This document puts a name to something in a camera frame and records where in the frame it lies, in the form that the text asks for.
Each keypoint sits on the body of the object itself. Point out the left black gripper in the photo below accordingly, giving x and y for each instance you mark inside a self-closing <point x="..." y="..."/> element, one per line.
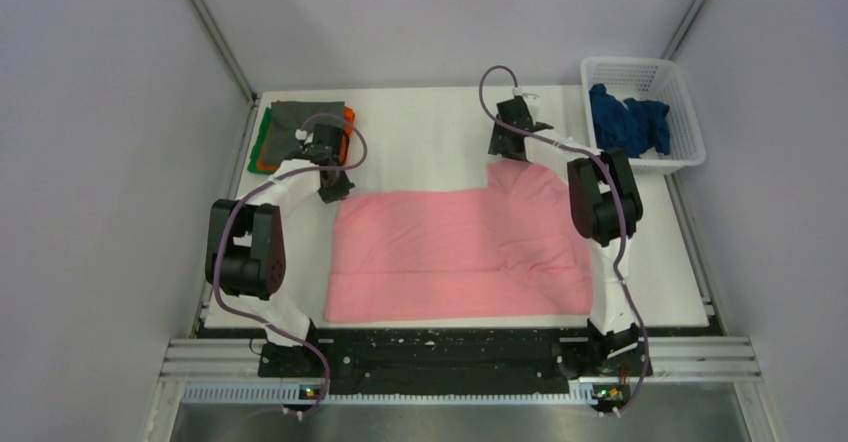
<point x="339" y="192"/>

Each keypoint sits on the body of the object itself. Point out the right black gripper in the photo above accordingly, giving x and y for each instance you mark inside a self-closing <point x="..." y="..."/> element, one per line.
<point x="498" y="146"/>

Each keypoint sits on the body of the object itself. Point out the pink t shirt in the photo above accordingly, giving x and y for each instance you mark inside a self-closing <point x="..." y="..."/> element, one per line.
<point x="507" y="249"/>

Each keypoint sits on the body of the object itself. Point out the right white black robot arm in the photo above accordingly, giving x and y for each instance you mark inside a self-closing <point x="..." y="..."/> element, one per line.
<point x="605" y="208"/>

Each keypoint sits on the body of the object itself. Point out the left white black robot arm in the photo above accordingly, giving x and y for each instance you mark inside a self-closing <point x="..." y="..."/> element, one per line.
<point x="246" y="261"/>

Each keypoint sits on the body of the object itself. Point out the orange folded t shirt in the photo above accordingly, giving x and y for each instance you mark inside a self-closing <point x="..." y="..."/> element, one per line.
<point x="350" y="118"/>

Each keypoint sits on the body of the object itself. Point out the grey folded t shirt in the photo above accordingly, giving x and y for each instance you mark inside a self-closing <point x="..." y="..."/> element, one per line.
<point x="287" y="117"/>

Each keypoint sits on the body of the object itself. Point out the green folded t shirt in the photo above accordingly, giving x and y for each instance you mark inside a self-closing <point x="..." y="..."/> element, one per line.
<point x="255" y="164"/>

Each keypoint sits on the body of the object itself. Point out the blue crumpled t shirt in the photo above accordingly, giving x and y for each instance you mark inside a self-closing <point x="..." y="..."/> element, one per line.
<point x="635" y="126"/>

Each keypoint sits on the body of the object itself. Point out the white plastic basket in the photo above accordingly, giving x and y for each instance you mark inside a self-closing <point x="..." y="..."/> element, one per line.
<point x="653" y="80"/>

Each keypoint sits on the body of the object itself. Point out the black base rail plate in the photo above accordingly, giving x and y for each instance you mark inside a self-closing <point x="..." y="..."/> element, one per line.
<point x="458" y="362"/>

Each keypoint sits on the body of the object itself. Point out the white cable duct strip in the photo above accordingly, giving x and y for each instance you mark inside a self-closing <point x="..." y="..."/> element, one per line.
<point x="300" y="394"/>

